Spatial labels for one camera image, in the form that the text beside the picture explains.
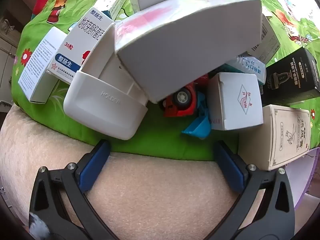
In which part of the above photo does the white box with small text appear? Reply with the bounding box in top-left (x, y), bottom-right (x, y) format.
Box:
top-left (18, 26), bottom-right (67, 104)

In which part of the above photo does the beige box with drawing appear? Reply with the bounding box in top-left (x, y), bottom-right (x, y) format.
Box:
top-left (237, 104), bottom-right (312, 172)

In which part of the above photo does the large white box pink print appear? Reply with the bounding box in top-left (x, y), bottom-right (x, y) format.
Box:
top-left (114, 0), bottom-right (263, 104)

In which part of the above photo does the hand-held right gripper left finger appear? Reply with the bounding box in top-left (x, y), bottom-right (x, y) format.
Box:
top-left (29, 139), bottom-right (118, 240)

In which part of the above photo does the white medicine box blue label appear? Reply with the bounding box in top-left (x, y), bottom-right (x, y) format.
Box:
top-left (46, 6), bottom-right (115, 85)

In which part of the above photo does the light blue and white box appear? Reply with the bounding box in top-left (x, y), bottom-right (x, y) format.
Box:
top-left (209, 54), bottom-right (267, 85)

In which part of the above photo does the plain white cardboard box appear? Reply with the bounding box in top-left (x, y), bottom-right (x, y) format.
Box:
top-left (130, 0), bottom-right (177, 14)

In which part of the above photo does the blue plastic toy scoop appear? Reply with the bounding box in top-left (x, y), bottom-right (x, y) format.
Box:
top-left (181, 92), bottom-right (213, 140)

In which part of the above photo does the white box red logo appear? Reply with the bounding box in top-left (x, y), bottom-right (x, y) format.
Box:
top-left (207, 72), bottom-right (264, 131)

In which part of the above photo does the beige sofa cushion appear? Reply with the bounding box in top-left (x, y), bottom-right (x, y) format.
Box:
top-left (0, 104), bottom-right (275, 240)

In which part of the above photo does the black cardboard box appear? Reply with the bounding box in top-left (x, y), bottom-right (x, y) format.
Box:
top-left (260, 47), bottom-right (320, 107)

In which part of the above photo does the white plastic holder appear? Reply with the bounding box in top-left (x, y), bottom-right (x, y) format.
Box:
top-left (63, 21), bottom-right (148, 140)

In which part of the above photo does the red toy car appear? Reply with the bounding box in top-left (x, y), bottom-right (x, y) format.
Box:
top-left (160, 74), bottom-right (213, 118)

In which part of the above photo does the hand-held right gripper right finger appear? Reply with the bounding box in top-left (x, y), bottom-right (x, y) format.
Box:
top-left (215, 140), bottom-right (297, 240)

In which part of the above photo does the green cartoon printed blanket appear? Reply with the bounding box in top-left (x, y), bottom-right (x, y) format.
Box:
top-left (11, 0), bottom-right (320, 160)

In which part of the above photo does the purple storage box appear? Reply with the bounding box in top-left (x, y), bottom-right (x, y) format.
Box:
top-left (285, 147), bottom-right (320, 209)

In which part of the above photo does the white box with barcode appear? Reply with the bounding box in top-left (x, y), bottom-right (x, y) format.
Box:
top-left (246, 14), bottom-right (280, 64)

